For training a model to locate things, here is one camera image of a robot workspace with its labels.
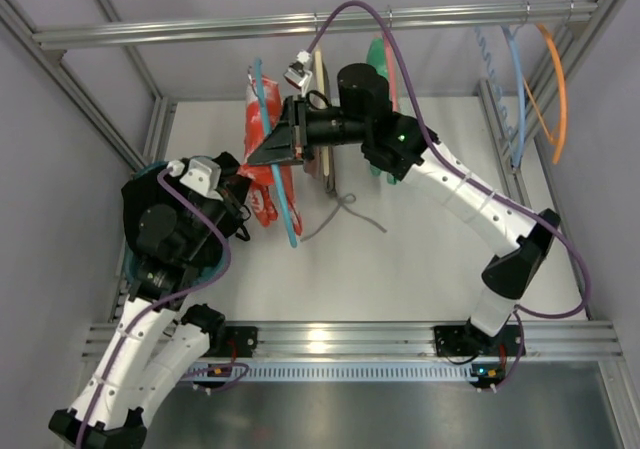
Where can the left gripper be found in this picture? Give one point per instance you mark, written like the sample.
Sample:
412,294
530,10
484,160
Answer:
232,189

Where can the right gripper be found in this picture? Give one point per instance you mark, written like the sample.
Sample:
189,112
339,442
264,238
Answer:
299,130

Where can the red white patterned trousers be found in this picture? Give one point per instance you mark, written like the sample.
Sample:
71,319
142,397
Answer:
262,179

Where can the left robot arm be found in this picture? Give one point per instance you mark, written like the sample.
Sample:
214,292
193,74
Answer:
153,346

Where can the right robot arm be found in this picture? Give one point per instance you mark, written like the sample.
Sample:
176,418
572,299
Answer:
404,147

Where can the brown grey trousers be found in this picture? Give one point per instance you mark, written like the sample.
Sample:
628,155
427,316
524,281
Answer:
312,167

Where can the beige wooden hanger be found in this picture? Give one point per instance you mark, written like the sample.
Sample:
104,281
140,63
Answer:
321,85

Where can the green patterned trousers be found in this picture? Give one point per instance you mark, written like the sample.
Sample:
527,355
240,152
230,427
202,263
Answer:
376,57

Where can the pink hanger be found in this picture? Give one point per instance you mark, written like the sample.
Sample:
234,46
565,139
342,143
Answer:
391,70

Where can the light blue spiral hanger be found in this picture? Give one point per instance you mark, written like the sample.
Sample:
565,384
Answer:
487,58

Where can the orange hanger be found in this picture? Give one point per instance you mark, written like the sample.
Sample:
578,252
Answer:
556,137

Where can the black clothes pile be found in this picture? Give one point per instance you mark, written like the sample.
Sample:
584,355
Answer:
177,215

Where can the teal laundry basket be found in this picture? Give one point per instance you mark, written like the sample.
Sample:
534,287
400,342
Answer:
141,193

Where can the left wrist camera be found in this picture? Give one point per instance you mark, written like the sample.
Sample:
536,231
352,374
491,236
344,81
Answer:
200,174

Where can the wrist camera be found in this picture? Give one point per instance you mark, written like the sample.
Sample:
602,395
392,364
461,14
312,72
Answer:
200,174
298,73

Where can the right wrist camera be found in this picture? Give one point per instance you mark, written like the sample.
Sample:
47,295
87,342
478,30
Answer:
298,73

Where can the left aluminium frame post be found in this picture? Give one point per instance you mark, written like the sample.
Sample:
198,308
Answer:
112,88

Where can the aluminium frame post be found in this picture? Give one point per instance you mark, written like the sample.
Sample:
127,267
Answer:
581,22
112,88

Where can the light blue cable duct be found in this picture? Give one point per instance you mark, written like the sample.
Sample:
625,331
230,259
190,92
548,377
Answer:
421,371

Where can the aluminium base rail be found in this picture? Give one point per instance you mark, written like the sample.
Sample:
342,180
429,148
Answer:
544,341

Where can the aluminium hanging rail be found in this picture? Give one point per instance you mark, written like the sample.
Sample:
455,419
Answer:
349,20

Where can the right aluminium frame post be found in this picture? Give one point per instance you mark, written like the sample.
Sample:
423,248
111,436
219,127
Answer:
581,22

